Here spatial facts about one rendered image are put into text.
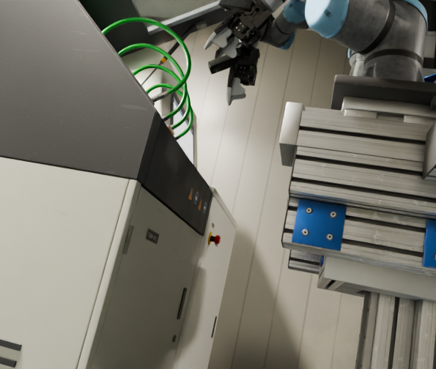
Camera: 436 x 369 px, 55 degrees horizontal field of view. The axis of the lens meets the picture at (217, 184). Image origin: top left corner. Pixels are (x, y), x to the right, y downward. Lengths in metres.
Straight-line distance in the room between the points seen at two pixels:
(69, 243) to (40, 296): 0.12
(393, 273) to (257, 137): 2.33
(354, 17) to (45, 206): 0.73
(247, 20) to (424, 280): 0.84
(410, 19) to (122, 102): 0.62
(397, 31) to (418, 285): 0.50
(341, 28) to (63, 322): 0.78
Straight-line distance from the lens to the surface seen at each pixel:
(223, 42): 1.31
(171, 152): 1.05
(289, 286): 2.88
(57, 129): 1.01
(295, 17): 1.45
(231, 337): 2.91
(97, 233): 0.89
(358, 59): 1.71
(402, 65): 0.92
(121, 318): 0.97
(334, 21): 0.90
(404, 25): 0.97
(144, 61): 1.89
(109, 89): 0.99
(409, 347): 1.04
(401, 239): 0.84
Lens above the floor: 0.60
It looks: 14 degrees up
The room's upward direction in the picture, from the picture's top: 13 degrees clockwise
